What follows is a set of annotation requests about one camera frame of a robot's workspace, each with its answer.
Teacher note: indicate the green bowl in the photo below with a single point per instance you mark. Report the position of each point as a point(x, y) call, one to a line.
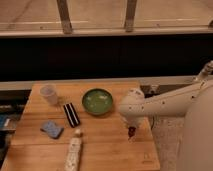
point(97, 101)

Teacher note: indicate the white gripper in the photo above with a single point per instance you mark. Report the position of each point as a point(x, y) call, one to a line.
point(132, 122)

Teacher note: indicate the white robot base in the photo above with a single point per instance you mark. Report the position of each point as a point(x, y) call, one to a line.
point(196, 148)

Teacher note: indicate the black white striped block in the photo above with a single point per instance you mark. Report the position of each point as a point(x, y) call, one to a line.
point(71, 114)

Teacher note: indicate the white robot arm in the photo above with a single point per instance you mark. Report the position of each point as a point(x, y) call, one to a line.
point(134, 105)

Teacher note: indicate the clear plastic cup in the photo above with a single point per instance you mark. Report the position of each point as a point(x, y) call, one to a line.
point(48, 92)

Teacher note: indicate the blue sponge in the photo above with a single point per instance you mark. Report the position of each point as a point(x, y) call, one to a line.
point(52, 129)

